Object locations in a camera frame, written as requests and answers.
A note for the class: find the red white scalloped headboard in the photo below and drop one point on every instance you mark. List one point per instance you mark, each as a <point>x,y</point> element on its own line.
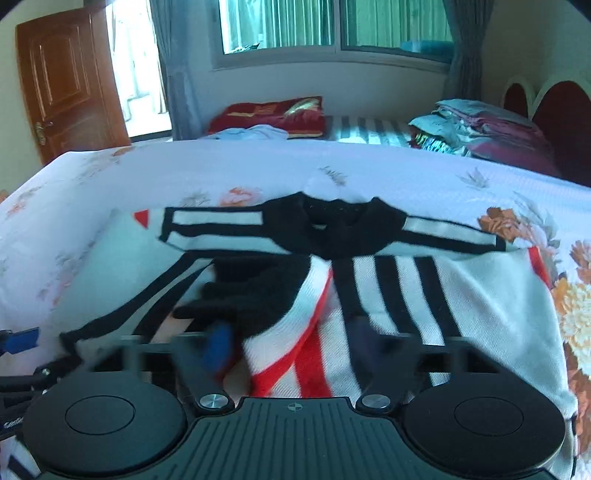
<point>561,120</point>

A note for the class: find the grey striped pillow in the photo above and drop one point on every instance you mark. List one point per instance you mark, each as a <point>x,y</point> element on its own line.
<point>364,131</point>

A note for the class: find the brown wooden door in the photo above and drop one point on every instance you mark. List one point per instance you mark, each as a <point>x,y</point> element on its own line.
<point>64,83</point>

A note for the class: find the black white red striped sweater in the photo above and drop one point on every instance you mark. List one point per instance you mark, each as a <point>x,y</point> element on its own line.
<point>415,295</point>

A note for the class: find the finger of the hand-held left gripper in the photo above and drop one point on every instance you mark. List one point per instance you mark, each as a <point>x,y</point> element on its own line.
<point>21,339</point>
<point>51,368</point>

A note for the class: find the light blue crumpled cloth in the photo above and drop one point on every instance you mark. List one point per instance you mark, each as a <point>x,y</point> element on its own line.
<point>251,134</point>

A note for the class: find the white floral bed sheet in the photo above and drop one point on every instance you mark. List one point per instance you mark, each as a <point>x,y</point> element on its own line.
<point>286,166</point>

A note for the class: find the glass window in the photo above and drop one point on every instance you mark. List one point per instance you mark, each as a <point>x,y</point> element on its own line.
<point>332,25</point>

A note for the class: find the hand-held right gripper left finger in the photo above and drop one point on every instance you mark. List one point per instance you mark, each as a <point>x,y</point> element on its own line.
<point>216,347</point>

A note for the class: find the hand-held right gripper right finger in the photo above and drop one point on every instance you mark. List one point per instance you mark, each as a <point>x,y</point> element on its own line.
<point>365,344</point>

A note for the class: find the grey curtain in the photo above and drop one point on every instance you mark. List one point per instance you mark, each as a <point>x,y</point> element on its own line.
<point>178,69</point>
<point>464,50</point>

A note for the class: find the red gold pillow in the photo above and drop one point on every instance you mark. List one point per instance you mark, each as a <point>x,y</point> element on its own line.
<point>272,115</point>

